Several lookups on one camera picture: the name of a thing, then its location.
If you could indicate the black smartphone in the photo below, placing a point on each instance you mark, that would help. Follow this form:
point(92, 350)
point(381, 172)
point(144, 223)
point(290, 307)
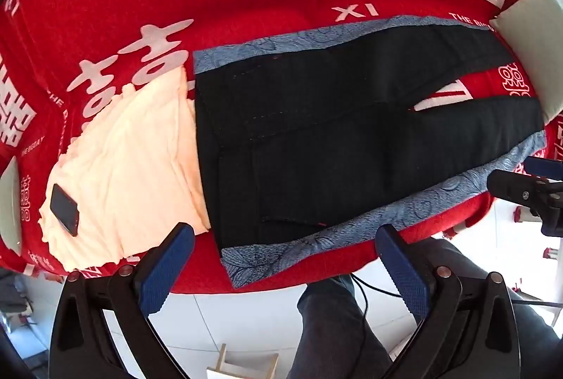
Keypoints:
point(64, 209)

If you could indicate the cream folded cloth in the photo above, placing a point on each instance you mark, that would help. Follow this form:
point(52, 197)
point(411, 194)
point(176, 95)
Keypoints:
point(140, 168)

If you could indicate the person's right leg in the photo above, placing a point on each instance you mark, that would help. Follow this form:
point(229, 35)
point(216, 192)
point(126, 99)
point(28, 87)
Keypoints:
point(536, 339)

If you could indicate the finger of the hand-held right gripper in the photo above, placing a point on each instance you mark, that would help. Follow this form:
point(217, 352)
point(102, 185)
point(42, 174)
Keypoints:
point(545, 166)
point(512, 185)

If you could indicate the black pants with blue stripes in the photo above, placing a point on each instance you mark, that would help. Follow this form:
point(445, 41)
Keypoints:
point(330, 150)

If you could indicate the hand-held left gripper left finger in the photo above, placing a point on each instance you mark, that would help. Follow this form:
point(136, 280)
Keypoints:
point(169, 269)

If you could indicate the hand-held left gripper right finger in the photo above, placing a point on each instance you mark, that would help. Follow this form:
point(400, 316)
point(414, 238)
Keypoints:
point(404, 273)

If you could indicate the red printed blanket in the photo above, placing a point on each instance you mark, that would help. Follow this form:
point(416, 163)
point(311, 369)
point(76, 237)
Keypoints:
point(264, 0)

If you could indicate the person's left leg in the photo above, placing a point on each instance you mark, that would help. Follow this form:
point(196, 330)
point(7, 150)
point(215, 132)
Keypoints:
point(334, 322)

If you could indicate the person's leg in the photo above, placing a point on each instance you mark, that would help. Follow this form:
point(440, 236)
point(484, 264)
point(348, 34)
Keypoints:
point(334, 322)
point(536, 339)

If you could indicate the wooden stool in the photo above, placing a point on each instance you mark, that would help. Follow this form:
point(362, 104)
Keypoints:
point(244, 366)

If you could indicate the pale green pillow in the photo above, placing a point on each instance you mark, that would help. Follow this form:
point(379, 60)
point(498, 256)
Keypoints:
point(9, 203)
point(534, 40)

